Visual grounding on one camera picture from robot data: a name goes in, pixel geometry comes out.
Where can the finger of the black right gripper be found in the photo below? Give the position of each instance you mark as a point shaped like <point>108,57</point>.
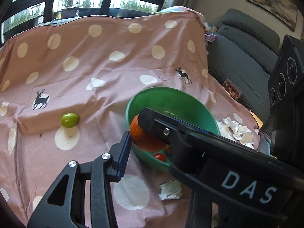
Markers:
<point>169,130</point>

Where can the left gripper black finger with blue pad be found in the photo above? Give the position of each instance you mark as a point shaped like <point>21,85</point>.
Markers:
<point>63,205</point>

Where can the red cherry tomato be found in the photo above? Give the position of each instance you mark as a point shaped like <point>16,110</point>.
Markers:
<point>161,157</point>

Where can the green plastic bowl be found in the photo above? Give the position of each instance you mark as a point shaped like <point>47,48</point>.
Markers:
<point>173,103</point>

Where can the large orange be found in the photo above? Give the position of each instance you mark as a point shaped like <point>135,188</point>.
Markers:
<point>143,140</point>

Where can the crumpled white tissue right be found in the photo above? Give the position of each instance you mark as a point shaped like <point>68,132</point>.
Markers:
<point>233,131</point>

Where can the crumpled white tissue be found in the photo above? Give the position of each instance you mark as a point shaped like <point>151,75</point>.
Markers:
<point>233,131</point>
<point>170,190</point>

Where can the red snack packet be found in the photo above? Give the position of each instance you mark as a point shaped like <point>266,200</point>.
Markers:
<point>232,89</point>

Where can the green fruit on cloth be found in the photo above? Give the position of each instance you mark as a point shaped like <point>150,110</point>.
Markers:
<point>69,120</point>

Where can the pile of clothes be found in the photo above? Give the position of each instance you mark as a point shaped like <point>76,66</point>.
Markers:
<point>210,32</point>

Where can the grey sofa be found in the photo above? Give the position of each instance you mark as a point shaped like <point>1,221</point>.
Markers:
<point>245,53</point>

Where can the pink polka dot cloth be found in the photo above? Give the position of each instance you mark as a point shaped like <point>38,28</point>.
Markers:
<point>93,66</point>

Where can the framed landscape painting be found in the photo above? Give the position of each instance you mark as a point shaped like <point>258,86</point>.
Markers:
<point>284,10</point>

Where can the black camera device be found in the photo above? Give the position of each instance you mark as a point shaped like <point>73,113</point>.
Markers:
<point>288,70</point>

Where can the window black frame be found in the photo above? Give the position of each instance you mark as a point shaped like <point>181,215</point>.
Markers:
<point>21,15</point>

